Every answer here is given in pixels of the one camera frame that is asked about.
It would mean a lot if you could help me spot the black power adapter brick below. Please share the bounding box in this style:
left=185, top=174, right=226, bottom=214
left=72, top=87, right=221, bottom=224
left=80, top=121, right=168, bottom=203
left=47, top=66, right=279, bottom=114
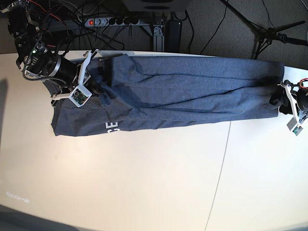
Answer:
left=165, top=19, right=182, bottom=53

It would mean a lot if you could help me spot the left gripper body black cylinder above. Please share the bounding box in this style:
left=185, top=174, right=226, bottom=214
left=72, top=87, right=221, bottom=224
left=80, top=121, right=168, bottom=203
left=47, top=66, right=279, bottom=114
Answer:
left=295, top=89, right=308, bottom=112

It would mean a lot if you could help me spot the black tripod stand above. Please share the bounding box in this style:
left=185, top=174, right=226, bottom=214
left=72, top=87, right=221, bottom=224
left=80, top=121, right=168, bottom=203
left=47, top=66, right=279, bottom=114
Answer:
left=220, top=0, right=308, bottom=60

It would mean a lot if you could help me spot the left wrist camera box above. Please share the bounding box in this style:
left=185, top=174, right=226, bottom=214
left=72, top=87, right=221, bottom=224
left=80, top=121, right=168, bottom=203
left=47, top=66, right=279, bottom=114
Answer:
left=287, top=118, right=303, bottom=136

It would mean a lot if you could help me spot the white power strip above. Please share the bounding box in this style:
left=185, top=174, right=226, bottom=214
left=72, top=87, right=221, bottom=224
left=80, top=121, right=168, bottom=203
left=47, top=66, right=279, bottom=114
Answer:
left=84, top=16, right=140, bottom=28

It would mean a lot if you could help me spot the grey base camera mount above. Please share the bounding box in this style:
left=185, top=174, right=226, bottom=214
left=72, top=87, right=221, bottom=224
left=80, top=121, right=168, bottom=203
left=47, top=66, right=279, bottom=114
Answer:
left=122, top=0, right=191, bottom=12

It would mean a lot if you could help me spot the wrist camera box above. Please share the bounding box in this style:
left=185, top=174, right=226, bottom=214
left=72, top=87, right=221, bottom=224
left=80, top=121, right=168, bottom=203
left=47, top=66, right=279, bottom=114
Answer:
left=68, top=85, right=92, bottom=107
left=287, top=118, right=303, bottom=136

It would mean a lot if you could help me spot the aluminium frame post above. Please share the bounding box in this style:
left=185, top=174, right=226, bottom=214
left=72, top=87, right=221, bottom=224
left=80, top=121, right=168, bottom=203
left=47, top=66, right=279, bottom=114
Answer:
left=153, top=25, right=165, bottom=52

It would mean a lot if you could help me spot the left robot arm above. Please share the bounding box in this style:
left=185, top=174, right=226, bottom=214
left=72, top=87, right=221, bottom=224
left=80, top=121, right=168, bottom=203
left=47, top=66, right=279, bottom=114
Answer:
left=279, top=78, right=308, bottom=130

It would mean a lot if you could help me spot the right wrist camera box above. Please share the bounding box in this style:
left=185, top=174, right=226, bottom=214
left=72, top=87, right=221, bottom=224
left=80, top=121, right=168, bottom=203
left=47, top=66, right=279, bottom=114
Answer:
left=68, top=85, right=92, bottom=107

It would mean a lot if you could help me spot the right gripper body black cylinder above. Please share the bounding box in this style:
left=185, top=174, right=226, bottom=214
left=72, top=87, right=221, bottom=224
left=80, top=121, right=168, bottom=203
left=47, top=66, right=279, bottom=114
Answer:
left=26, top=56, right=78, bottom=88

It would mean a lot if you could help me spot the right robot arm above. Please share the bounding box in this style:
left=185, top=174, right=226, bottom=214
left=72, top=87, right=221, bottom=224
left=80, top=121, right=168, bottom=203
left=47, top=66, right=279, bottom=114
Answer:
left=0, top=0, right=102, bottom=105

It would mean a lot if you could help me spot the blue-grey T-shirt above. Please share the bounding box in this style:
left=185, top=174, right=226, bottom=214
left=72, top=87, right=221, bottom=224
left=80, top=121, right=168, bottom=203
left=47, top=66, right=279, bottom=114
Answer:
left=51, top=54, right=284, bottom=137

